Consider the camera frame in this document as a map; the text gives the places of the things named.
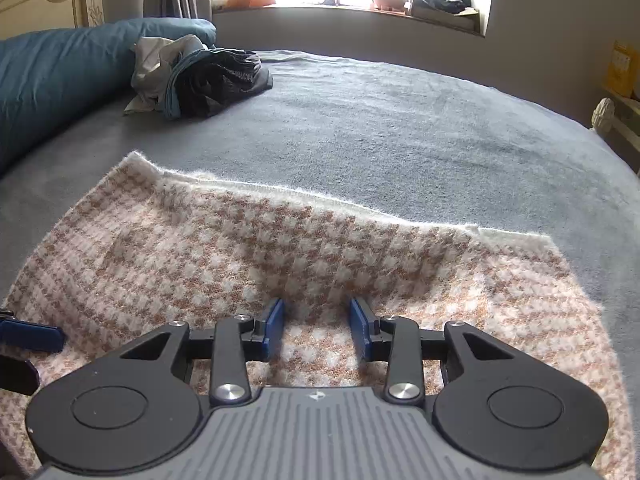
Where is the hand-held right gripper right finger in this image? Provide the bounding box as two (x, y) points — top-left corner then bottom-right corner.
(348, 297), (517, 404)

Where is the teal quilted duvet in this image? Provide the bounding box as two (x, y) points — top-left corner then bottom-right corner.
(0, 17), (217, 176)

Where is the cardboard box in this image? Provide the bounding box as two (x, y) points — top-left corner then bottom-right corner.
(410, 0), (481, 31)

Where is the black clothes bundle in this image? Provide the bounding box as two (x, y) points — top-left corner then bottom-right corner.
(415, 0), (472, 15)

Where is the pink white houndstooth coat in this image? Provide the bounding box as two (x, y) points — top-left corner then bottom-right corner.
(0, 150), (631, 480)

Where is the white carved bedpost finial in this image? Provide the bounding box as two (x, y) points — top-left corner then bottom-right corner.
(590, 97), (617, 133)

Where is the grey bed blanket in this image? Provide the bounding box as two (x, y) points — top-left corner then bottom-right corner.
(0, 49), (640, 480)

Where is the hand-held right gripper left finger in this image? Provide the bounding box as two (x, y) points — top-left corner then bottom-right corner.
(120, 297), (286, 407)

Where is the light blue garment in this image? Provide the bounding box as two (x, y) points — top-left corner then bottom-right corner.
(162, 47), (216, 121)

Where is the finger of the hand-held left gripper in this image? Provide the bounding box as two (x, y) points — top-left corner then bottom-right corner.
(0, 310), (67, 354)
(0, 356), (41, 396)

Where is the yellow box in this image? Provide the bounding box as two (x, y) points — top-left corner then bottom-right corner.
(604, 41), (640, 98)

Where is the dark grey garment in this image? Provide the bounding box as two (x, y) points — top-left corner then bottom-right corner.
(175, 47), (275, 120)

